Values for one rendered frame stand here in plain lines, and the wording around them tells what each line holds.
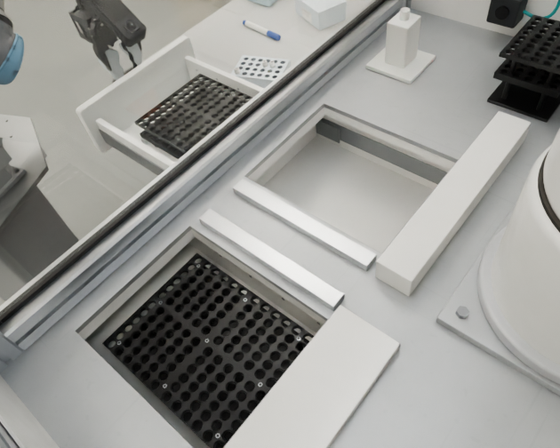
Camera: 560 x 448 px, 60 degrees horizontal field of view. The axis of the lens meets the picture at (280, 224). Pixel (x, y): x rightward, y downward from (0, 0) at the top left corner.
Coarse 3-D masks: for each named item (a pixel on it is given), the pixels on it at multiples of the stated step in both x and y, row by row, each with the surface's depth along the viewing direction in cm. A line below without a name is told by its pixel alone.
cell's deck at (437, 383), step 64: (448, 64) 83; (384, 128) 75; (448, 128) 74; (512, 192) 65; (320, 256) 62; (448, 256) 60; (64, 320) 61; (320, 320) 59; (384, 320) 56; (64, 384) 56; (128, 384) 55; (384, 384) 51; (448, 384) 51; (512, 384) 50
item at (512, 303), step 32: (544, 160) 44; (544, 192) 41; (512, 224) 47; (544, 224) 40; (480, 256) 58; (512, 256) 47; (544, 256) 41; (480, 288) 54; (512, 288) 48; (544, 288) 43; (448, 320) 54; (480, 320) 53; (512, 320) 50; (544, 320) 45; (512, 352) 50; (544, 352) 48; (544, 384) 49
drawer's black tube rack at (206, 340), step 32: (192, 288) 67; (224, 288) 66; (160, 320) 64; (192, 320) 64; (224, 320) 63; (256, 320) 63; (288, 320) 63; (128, 352) 62; (160, 352) 62; (192, 352) 61; (224, 352) 61; (256, 352) 60; (288, 352) 60; (160, 384) 59; (192, 384) 59; (224, 384) 58; (256, 384) 58; (192, 416) 56; (224, 416) 59
